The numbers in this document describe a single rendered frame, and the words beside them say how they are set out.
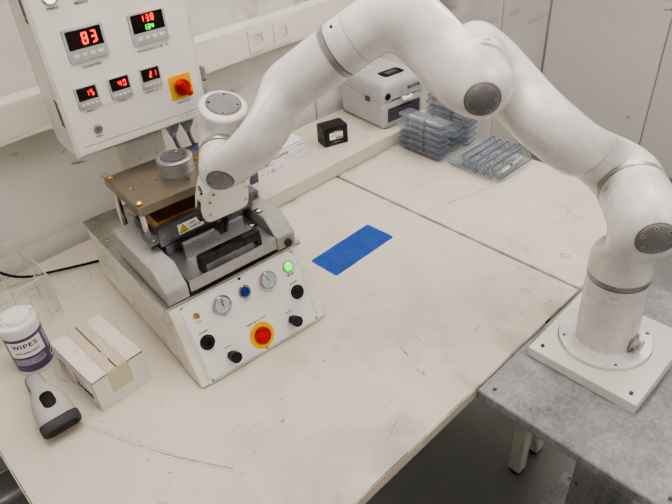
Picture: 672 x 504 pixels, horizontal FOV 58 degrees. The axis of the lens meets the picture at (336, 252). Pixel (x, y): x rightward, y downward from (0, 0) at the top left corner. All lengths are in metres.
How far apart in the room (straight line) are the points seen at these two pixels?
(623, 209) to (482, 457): 1.22
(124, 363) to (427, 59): 0.86
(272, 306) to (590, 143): 0.75
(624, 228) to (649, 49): 2.33
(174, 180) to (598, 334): 0.94
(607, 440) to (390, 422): 0.41
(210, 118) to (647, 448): 0.99
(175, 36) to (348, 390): 0.86
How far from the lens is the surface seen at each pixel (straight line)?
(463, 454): 2.15
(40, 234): 1.91
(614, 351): 1.40
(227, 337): 1.37
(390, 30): 0.96
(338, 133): 2.12
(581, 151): 1.08
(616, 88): 3.50
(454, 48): 0.94
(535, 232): 1.79
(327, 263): 1.64
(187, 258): 1.36
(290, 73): 1.01
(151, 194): 1.34
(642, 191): 1.14
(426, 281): 1.58
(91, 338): 1.45
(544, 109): 1.05
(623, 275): 1.25
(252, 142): 1.01
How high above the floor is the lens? 1.75
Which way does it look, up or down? 37 degrees down
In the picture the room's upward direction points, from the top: 4 degrees counter-clockwise
